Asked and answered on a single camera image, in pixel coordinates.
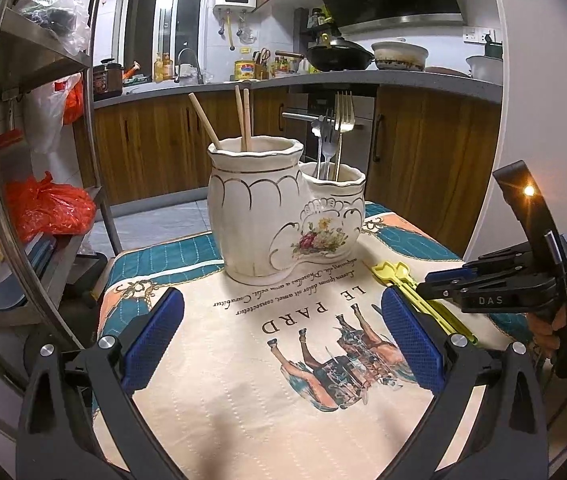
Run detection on person's right hand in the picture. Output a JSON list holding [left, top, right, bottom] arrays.
[[527, 269, 567, 364]]

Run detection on wooden base cabinets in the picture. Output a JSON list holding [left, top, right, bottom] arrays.
[[72, 84, 505, 262]]

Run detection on dark pressure cooker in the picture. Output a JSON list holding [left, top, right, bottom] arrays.
[[92, 58, 126, 101]]

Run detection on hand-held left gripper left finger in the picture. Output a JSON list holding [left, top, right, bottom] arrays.
[[16, 287, 187, 480]]

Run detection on yellow plastic training chopstick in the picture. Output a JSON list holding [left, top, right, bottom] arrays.
[[369, 261, 464, 336]]

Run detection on knife and scissors holder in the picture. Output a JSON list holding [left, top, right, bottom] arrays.
[[252, 48, 271, 81]]

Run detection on silver hammered-handle fork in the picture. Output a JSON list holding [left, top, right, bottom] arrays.
[[321, 109, 337, 180]]

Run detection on white pot with green kettle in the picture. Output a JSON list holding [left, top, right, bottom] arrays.
[[465, 40, 505, 80]]

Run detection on metal shelf rack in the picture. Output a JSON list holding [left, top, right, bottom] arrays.
[[0, 0, 124, 391]]

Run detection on grey kitchen countertop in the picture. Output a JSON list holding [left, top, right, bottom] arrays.
[[92, 69, 505, 112]]

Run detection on black wok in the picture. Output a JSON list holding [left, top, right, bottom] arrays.
[[275, 41, 377, 73]]

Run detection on yellow tin can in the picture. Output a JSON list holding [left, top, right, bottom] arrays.
[[234, 59, 258, 82]]

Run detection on large red plastic bag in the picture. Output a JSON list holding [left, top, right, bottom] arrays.
[[0, 171, 97, 244]]

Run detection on white ceramic pot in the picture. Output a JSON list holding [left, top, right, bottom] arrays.
[[371, 40, 430, 72]]

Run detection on built-in oven with handles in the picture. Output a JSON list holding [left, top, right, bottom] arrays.
[[282, 91, 378, 162]]

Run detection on white floral ceramic utensil holder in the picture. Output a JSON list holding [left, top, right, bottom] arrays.
[[207, 135, 367, 283]]

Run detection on printed quilted table mat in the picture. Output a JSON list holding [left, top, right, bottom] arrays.
[[96, 202, 529, 480]]

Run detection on wooden chopstick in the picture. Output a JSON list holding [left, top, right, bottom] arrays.
[[234, 85, 247, 153], [188, 93, 222, 151], [242, 88, 254, 153]]

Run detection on hanging red plastic bag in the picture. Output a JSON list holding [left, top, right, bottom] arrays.
[[61, 79, 86, 127]]

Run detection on clear plastic bag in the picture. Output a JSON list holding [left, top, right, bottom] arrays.
[[12, 0, 93, 57]]

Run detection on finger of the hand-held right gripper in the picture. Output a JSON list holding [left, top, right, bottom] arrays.
[[416, 266, 540, 302], [425, 241, 535, 284]]

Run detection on metal faucet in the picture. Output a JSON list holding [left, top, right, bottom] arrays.
[[175, 48, 205, 86]]

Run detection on yellow plastic spoons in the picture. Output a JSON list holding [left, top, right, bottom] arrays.
[[391, 261, 479, 345]]

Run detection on blue tray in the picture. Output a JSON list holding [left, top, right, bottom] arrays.
[[0, 232, 60, 312]]

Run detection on small condiment bottles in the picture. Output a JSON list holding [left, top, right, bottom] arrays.
[[272, 54, 310, 78]]

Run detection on kitchen window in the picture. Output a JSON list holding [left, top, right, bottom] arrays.
[[118, 0, 213, 84]]

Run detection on white plastic bag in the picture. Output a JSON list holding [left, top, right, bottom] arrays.
[[28, 74, 72, 154]]

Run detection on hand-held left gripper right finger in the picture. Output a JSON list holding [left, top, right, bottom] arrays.
[[381, 287, 550, 480]]

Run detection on gold long-handled fork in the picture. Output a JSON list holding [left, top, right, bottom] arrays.
[[332, 90, 355, 181]]

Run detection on yellow oil bottles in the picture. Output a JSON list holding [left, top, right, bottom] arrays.
[[152, 51, 175, 84]]

